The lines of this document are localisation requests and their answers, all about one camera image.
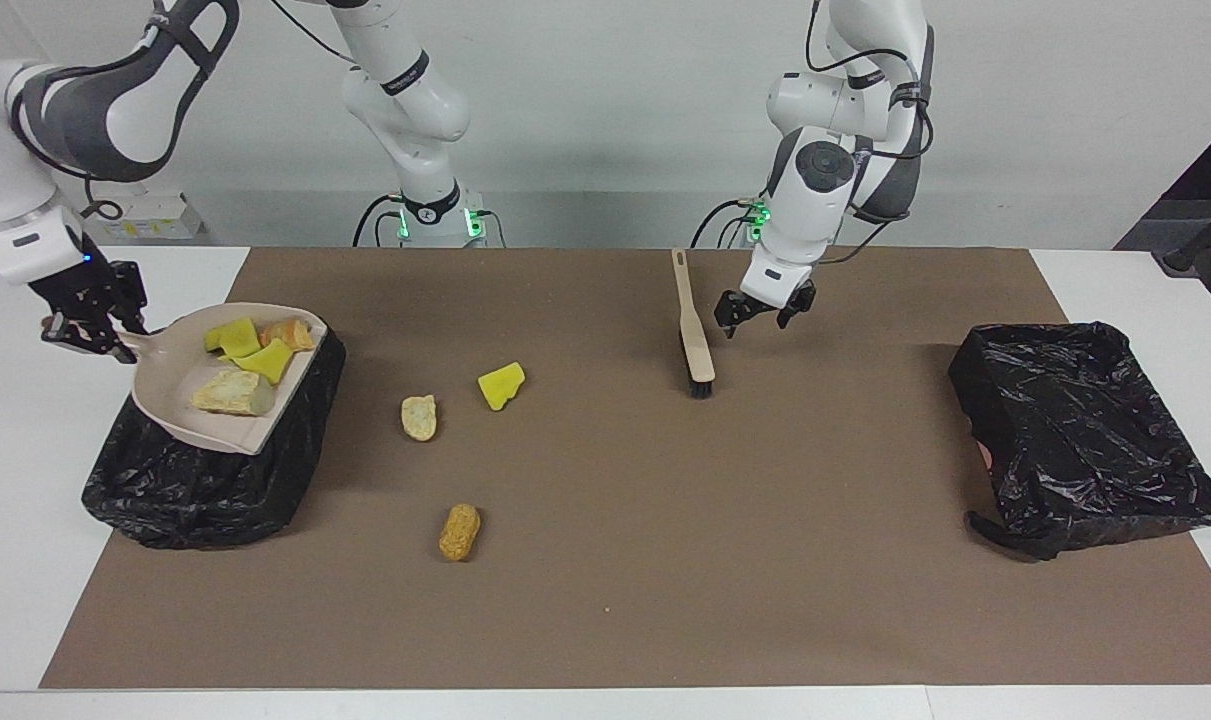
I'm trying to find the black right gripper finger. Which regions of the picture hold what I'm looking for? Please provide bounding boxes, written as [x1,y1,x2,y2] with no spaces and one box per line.
[40,312,138,366]
[110,262,152,336]

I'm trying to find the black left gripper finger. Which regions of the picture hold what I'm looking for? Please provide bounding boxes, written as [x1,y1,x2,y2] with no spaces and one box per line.
[713,290,761,339]
[777,280,818,331]

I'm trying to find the beige brush black bristles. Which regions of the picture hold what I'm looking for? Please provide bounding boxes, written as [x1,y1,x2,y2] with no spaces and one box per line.
[671,248,717,400]

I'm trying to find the boot shaped yellow sponge piece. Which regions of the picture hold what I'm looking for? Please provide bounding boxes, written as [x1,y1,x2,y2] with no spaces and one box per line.
[203,318,263,361]

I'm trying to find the beige plastic dustpan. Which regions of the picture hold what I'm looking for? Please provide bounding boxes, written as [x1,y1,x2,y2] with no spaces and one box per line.
[115,302,328,456]

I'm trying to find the large pale foam chunk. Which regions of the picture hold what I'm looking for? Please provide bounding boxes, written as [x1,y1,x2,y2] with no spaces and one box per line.
[191,368,275,417]

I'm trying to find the yellow sponge piece green layer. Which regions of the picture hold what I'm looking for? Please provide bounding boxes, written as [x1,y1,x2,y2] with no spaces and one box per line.
[227,338,297,385]

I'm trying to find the small toasted bread piece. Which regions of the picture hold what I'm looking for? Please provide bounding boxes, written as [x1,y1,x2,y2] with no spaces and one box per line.
[258,318,318,352]

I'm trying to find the black bag lined bin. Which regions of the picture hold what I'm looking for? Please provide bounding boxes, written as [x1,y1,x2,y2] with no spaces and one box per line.
[81,318,347,551]

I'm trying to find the black bag bin showing pink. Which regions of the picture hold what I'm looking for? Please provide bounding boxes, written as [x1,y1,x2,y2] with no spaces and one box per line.
[947,320,1211,561]

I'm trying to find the white box on table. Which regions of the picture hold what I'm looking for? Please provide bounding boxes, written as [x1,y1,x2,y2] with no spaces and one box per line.
[96,193,206,242]

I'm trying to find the yellow sponge wedge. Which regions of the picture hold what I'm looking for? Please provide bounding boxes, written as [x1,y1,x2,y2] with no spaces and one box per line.
[477,361,527,413]

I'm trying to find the small pale foam chunk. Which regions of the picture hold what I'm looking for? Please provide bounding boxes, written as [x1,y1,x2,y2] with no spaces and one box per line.
[400,394,439,443]

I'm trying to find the brown paper table mat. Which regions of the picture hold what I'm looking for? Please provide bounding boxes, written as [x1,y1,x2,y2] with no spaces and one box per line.
[40,247,1211,691]

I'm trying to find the black tripod leg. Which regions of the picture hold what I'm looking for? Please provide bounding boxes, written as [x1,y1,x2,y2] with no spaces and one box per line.
[1155,195,1211,277]

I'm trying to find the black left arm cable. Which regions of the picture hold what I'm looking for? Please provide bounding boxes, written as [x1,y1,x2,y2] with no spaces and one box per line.
[805,0,934,266]

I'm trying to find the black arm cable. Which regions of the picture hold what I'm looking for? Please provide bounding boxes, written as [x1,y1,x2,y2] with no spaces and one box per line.
[83,0,356,223]
[805,0,934,266]

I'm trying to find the black base cable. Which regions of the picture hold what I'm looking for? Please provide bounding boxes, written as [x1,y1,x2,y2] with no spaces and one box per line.
[692,198,761,249]
[353,195,406,248]

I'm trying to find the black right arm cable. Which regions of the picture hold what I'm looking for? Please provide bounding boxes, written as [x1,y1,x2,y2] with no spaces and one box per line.
[83,0,356,223]

